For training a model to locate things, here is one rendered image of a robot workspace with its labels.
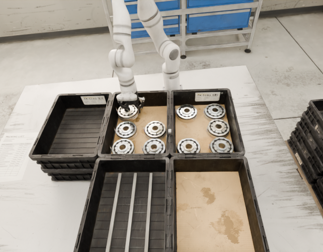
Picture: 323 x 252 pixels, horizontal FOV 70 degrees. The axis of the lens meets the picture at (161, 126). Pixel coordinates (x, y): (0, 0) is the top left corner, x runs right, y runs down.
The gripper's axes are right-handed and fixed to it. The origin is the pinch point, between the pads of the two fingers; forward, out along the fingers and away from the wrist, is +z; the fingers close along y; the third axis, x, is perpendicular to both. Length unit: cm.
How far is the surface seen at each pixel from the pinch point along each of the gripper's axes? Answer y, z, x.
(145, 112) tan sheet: -5.6, 4.2, -2.7
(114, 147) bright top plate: 6.6, 1.4, 21.7
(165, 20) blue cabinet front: -11, 37, -177
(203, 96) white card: -35.6, -1.9, -7.3
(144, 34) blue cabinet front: 15, 51, -175
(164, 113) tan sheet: -15.5, 4.2, -1.6
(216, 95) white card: -42.1, -2.7, -7.3
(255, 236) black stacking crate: -47, 1, 59
